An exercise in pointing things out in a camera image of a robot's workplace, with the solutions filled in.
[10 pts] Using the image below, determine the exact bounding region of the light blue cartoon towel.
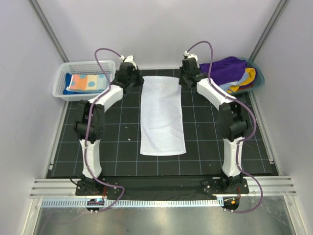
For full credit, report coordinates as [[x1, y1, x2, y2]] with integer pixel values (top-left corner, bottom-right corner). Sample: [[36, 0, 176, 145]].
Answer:
[[68, 74, 109, 93]]

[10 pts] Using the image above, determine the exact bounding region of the white towel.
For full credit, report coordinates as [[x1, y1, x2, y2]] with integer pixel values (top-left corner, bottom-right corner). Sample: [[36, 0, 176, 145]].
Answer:
[[140, 76, 186, 157]]

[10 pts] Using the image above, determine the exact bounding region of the white slotted cable duct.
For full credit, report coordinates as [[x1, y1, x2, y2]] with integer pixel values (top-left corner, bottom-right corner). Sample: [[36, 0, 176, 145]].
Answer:
[[42, 197, 224, 209]]

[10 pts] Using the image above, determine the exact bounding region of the blue towel container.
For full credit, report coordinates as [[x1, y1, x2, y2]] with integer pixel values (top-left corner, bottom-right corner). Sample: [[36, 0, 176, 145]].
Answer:
[[231, 58, 265, 95]]

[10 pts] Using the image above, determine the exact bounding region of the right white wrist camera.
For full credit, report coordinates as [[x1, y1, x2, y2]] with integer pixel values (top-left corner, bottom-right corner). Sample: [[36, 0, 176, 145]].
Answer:
[[183, 51, 198, 62]]

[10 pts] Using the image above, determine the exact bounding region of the aluminium frame rail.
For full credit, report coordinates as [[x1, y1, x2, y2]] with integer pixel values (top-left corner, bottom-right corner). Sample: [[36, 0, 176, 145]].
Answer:
[[29, 176, 296, 198]]

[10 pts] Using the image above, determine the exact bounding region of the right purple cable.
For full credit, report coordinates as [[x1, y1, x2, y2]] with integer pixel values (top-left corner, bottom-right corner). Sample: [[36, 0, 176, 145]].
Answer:
[[184, 41, 264, 213]]

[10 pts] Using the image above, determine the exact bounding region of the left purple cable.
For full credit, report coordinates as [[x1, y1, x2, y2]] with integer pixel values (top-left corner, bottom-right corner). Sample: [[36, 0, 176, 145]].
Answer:
[[84, 47, 125, 212]]

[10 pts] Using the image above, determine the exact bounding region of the purple cable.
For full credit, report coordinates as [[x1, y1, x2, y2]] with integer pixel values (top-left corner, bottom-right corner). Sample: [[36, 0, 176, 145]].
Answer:
[[84, 47, 125, 212], [184, 41, 264, 213]]

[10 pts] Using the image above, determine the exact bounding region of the pale blue towel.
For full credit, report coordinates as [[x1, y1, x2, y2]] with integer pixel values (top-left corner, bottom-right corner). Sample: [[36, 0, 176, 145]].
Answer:
[[220, 72, 249, 94]]

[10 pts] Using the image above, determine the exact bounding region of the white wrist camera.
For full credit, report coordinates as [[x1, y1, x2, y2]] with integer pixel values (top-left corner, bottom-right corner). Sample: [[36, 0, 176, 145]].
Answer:
[[183, 51, 198, 62], [119, 55, 137, 70]]

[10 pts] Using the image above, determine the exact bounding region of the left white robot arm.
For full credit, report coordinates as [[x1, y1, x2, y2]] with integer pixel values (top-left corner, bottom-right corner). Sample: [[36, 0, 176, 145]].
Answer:
[[74, 61, 144, 196]]

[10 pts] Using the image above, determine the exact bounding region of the yellow towel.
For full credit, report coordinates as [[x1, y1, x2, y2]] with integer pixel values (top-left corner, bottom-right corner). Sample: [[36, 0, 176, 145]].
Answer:
[[226, 67, 258, 94]]

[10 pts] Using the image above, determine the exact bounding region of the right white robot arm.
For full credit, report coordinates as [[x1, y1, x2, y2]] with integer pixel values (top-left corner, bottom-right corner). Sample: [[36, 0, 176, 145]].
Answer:
[[179, 55, 249, 194]]

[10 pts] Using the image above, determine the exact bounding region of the white perforated plastic basket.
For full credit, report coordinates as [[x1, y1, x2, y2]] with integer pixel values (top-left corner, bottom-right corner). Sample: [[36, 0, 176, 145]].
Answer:
[[52, 60, 116, 102]]

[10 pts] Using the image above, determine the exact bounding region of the blue microfiber towel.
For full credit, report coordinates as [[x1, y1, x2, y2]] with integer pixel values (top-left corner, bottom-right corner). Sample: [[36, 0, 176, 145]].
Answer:
[[63, 73, 74, 95]]

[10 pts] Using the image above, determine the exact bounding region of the purple towel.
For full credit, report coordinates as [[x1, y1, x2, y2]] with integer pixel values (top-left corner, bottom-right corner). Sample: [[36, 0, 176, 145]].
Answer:
[[200, 56, 247, 85]]

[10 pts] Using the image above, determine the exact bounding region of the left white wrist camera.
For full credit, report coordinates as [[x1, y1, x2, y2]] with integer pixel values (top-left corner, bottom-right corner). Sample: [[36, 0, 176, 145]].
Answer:
[[119, 55, 137, 70]]

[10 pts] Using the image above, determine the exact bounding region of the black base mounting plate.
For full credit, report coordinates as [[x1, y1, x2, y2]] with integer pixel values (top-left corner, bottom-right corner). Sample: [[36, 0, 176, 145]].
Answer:
[[75, 175, 249, 198]]

